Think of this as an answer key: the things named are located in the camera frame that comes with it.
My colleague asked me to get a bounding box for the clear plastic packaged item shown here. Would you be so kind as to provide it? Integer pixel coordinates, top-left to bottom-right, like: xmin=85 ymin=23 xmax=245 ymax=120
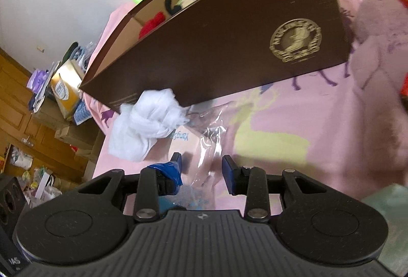
xmin=162 ymin=102 xmax=236 ymax=210

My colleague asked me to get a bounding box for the white cloth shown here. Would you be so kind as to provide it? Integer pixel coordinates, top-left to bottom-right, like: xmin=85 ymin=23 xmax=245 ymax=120
xmin=108 ymin=89 xmax=188 ymax=162

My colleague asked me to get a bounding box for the red plush item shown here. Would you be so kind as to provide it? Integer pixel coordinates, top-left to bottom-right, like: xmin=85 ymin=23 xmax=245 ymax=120
xmin=138 ymin=11 xmax=166 ymax=39

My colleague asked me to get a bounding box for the green bean plush toy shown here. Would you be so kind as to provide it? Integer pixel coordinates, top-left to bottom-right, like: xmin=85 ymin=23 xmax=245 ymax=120
xmin=164 ymin=0 xmax=197 ymax=16

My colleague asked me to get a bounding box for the wooden door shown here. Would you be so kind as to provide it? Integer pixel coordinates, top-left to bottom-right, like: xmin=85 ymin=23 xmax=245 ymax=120
xmin=1 ymin=51 xmax=96 ymax=184

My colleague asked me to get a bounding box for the pink deer-print cloth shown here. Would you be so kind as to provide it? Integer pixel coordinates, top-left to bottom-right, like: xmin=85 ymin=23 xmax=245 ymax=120
xmin=82 ymin=0 xmax=408 ymax=217

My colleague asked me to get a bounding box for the cardboard boxes stack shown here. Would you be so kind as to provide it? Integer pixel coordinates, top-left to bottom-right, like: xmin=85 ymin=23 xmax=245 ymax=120
xmin=33 ymin=98 xmax=105 ymax=163

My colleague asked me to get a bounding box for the purple white bag pile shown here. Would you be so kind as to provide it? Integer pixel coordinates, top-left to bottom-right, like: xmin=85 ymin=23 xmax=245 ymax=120
xmin=26 ymin=69 xmax=56 ymax=113

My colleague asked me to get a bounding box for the yellow white paper bag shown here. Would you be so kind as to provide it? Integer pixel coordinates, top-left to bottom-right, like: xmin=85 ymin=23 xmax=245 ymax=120
xmin=50 ymin=60 xmax=84 ymax=121

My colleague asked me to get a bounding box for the brown cardboard box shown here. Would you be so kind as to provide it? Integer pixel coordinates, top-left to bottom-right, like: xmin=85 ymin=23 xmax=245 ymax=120
xmin=81 ymin=0 xmax=350 ymax=110

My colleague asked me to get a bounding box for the pink plush animal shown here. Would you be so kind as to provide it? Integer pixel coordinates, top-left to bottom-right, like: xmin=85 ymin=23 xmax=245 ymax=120
xmin=350 ymin=0 xmax=407 ymax=171

